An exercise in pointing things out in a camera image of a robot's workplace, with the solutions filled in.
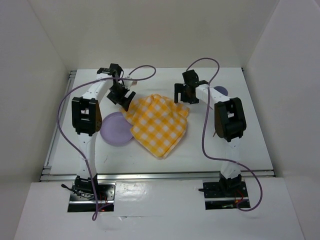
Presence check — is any purple cup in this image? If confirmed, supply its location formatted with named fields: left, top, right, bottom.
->
left=214, top=86, right=229, bottom=96

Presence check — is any aluminium table frame rail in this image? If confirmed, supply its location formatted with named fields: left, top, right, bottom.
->
left=40, top=67, right=275, bottom=182

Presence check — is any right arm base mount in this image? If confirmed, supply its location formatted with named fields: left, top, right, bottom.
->
left=198, top=173, right=251, bottom=210

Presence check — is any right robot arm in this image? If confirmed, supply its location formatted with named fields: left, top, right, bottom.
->
left=174, top=70, right=247, bottom=196

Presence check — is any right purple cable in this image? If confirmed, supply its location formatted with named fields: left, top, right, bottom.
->
left=186, top=57, right=264, bottom=213

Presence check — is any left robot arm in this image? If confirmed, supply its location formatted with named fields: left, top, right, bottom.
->
left=71, top=63, right=136, bottom=180

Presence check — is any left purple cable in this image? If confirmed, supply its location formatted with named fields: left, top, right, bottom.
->
left=57, top=65, right=157, bottom=222

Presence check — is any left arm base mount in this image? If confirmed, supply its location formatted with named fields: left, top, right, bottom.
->
left=61, top=177, right=116, bottom=213

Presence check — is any purple plate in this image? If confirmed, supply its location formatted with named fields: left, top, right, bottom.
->
left=99, top=111, right=133, bottom=147

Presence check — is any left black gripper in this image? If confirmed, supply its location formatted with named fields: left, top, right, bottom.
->
left=107, top=83, right=135, bottom=112

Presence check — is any yellow checkered cloth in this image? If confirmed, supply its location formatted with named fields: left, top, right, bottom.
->
left=120, top=94, right=190, bottom=159

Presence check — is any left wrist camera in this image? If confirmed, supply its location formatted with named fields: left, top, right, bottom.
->
left=122, top=77, right=138, bottom=89

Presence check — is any purple cable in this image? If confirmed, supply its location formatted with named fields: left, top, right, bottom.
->
left=57, top=65, right=157, bottom=222
left=186, top=57, right=264, bottom=213

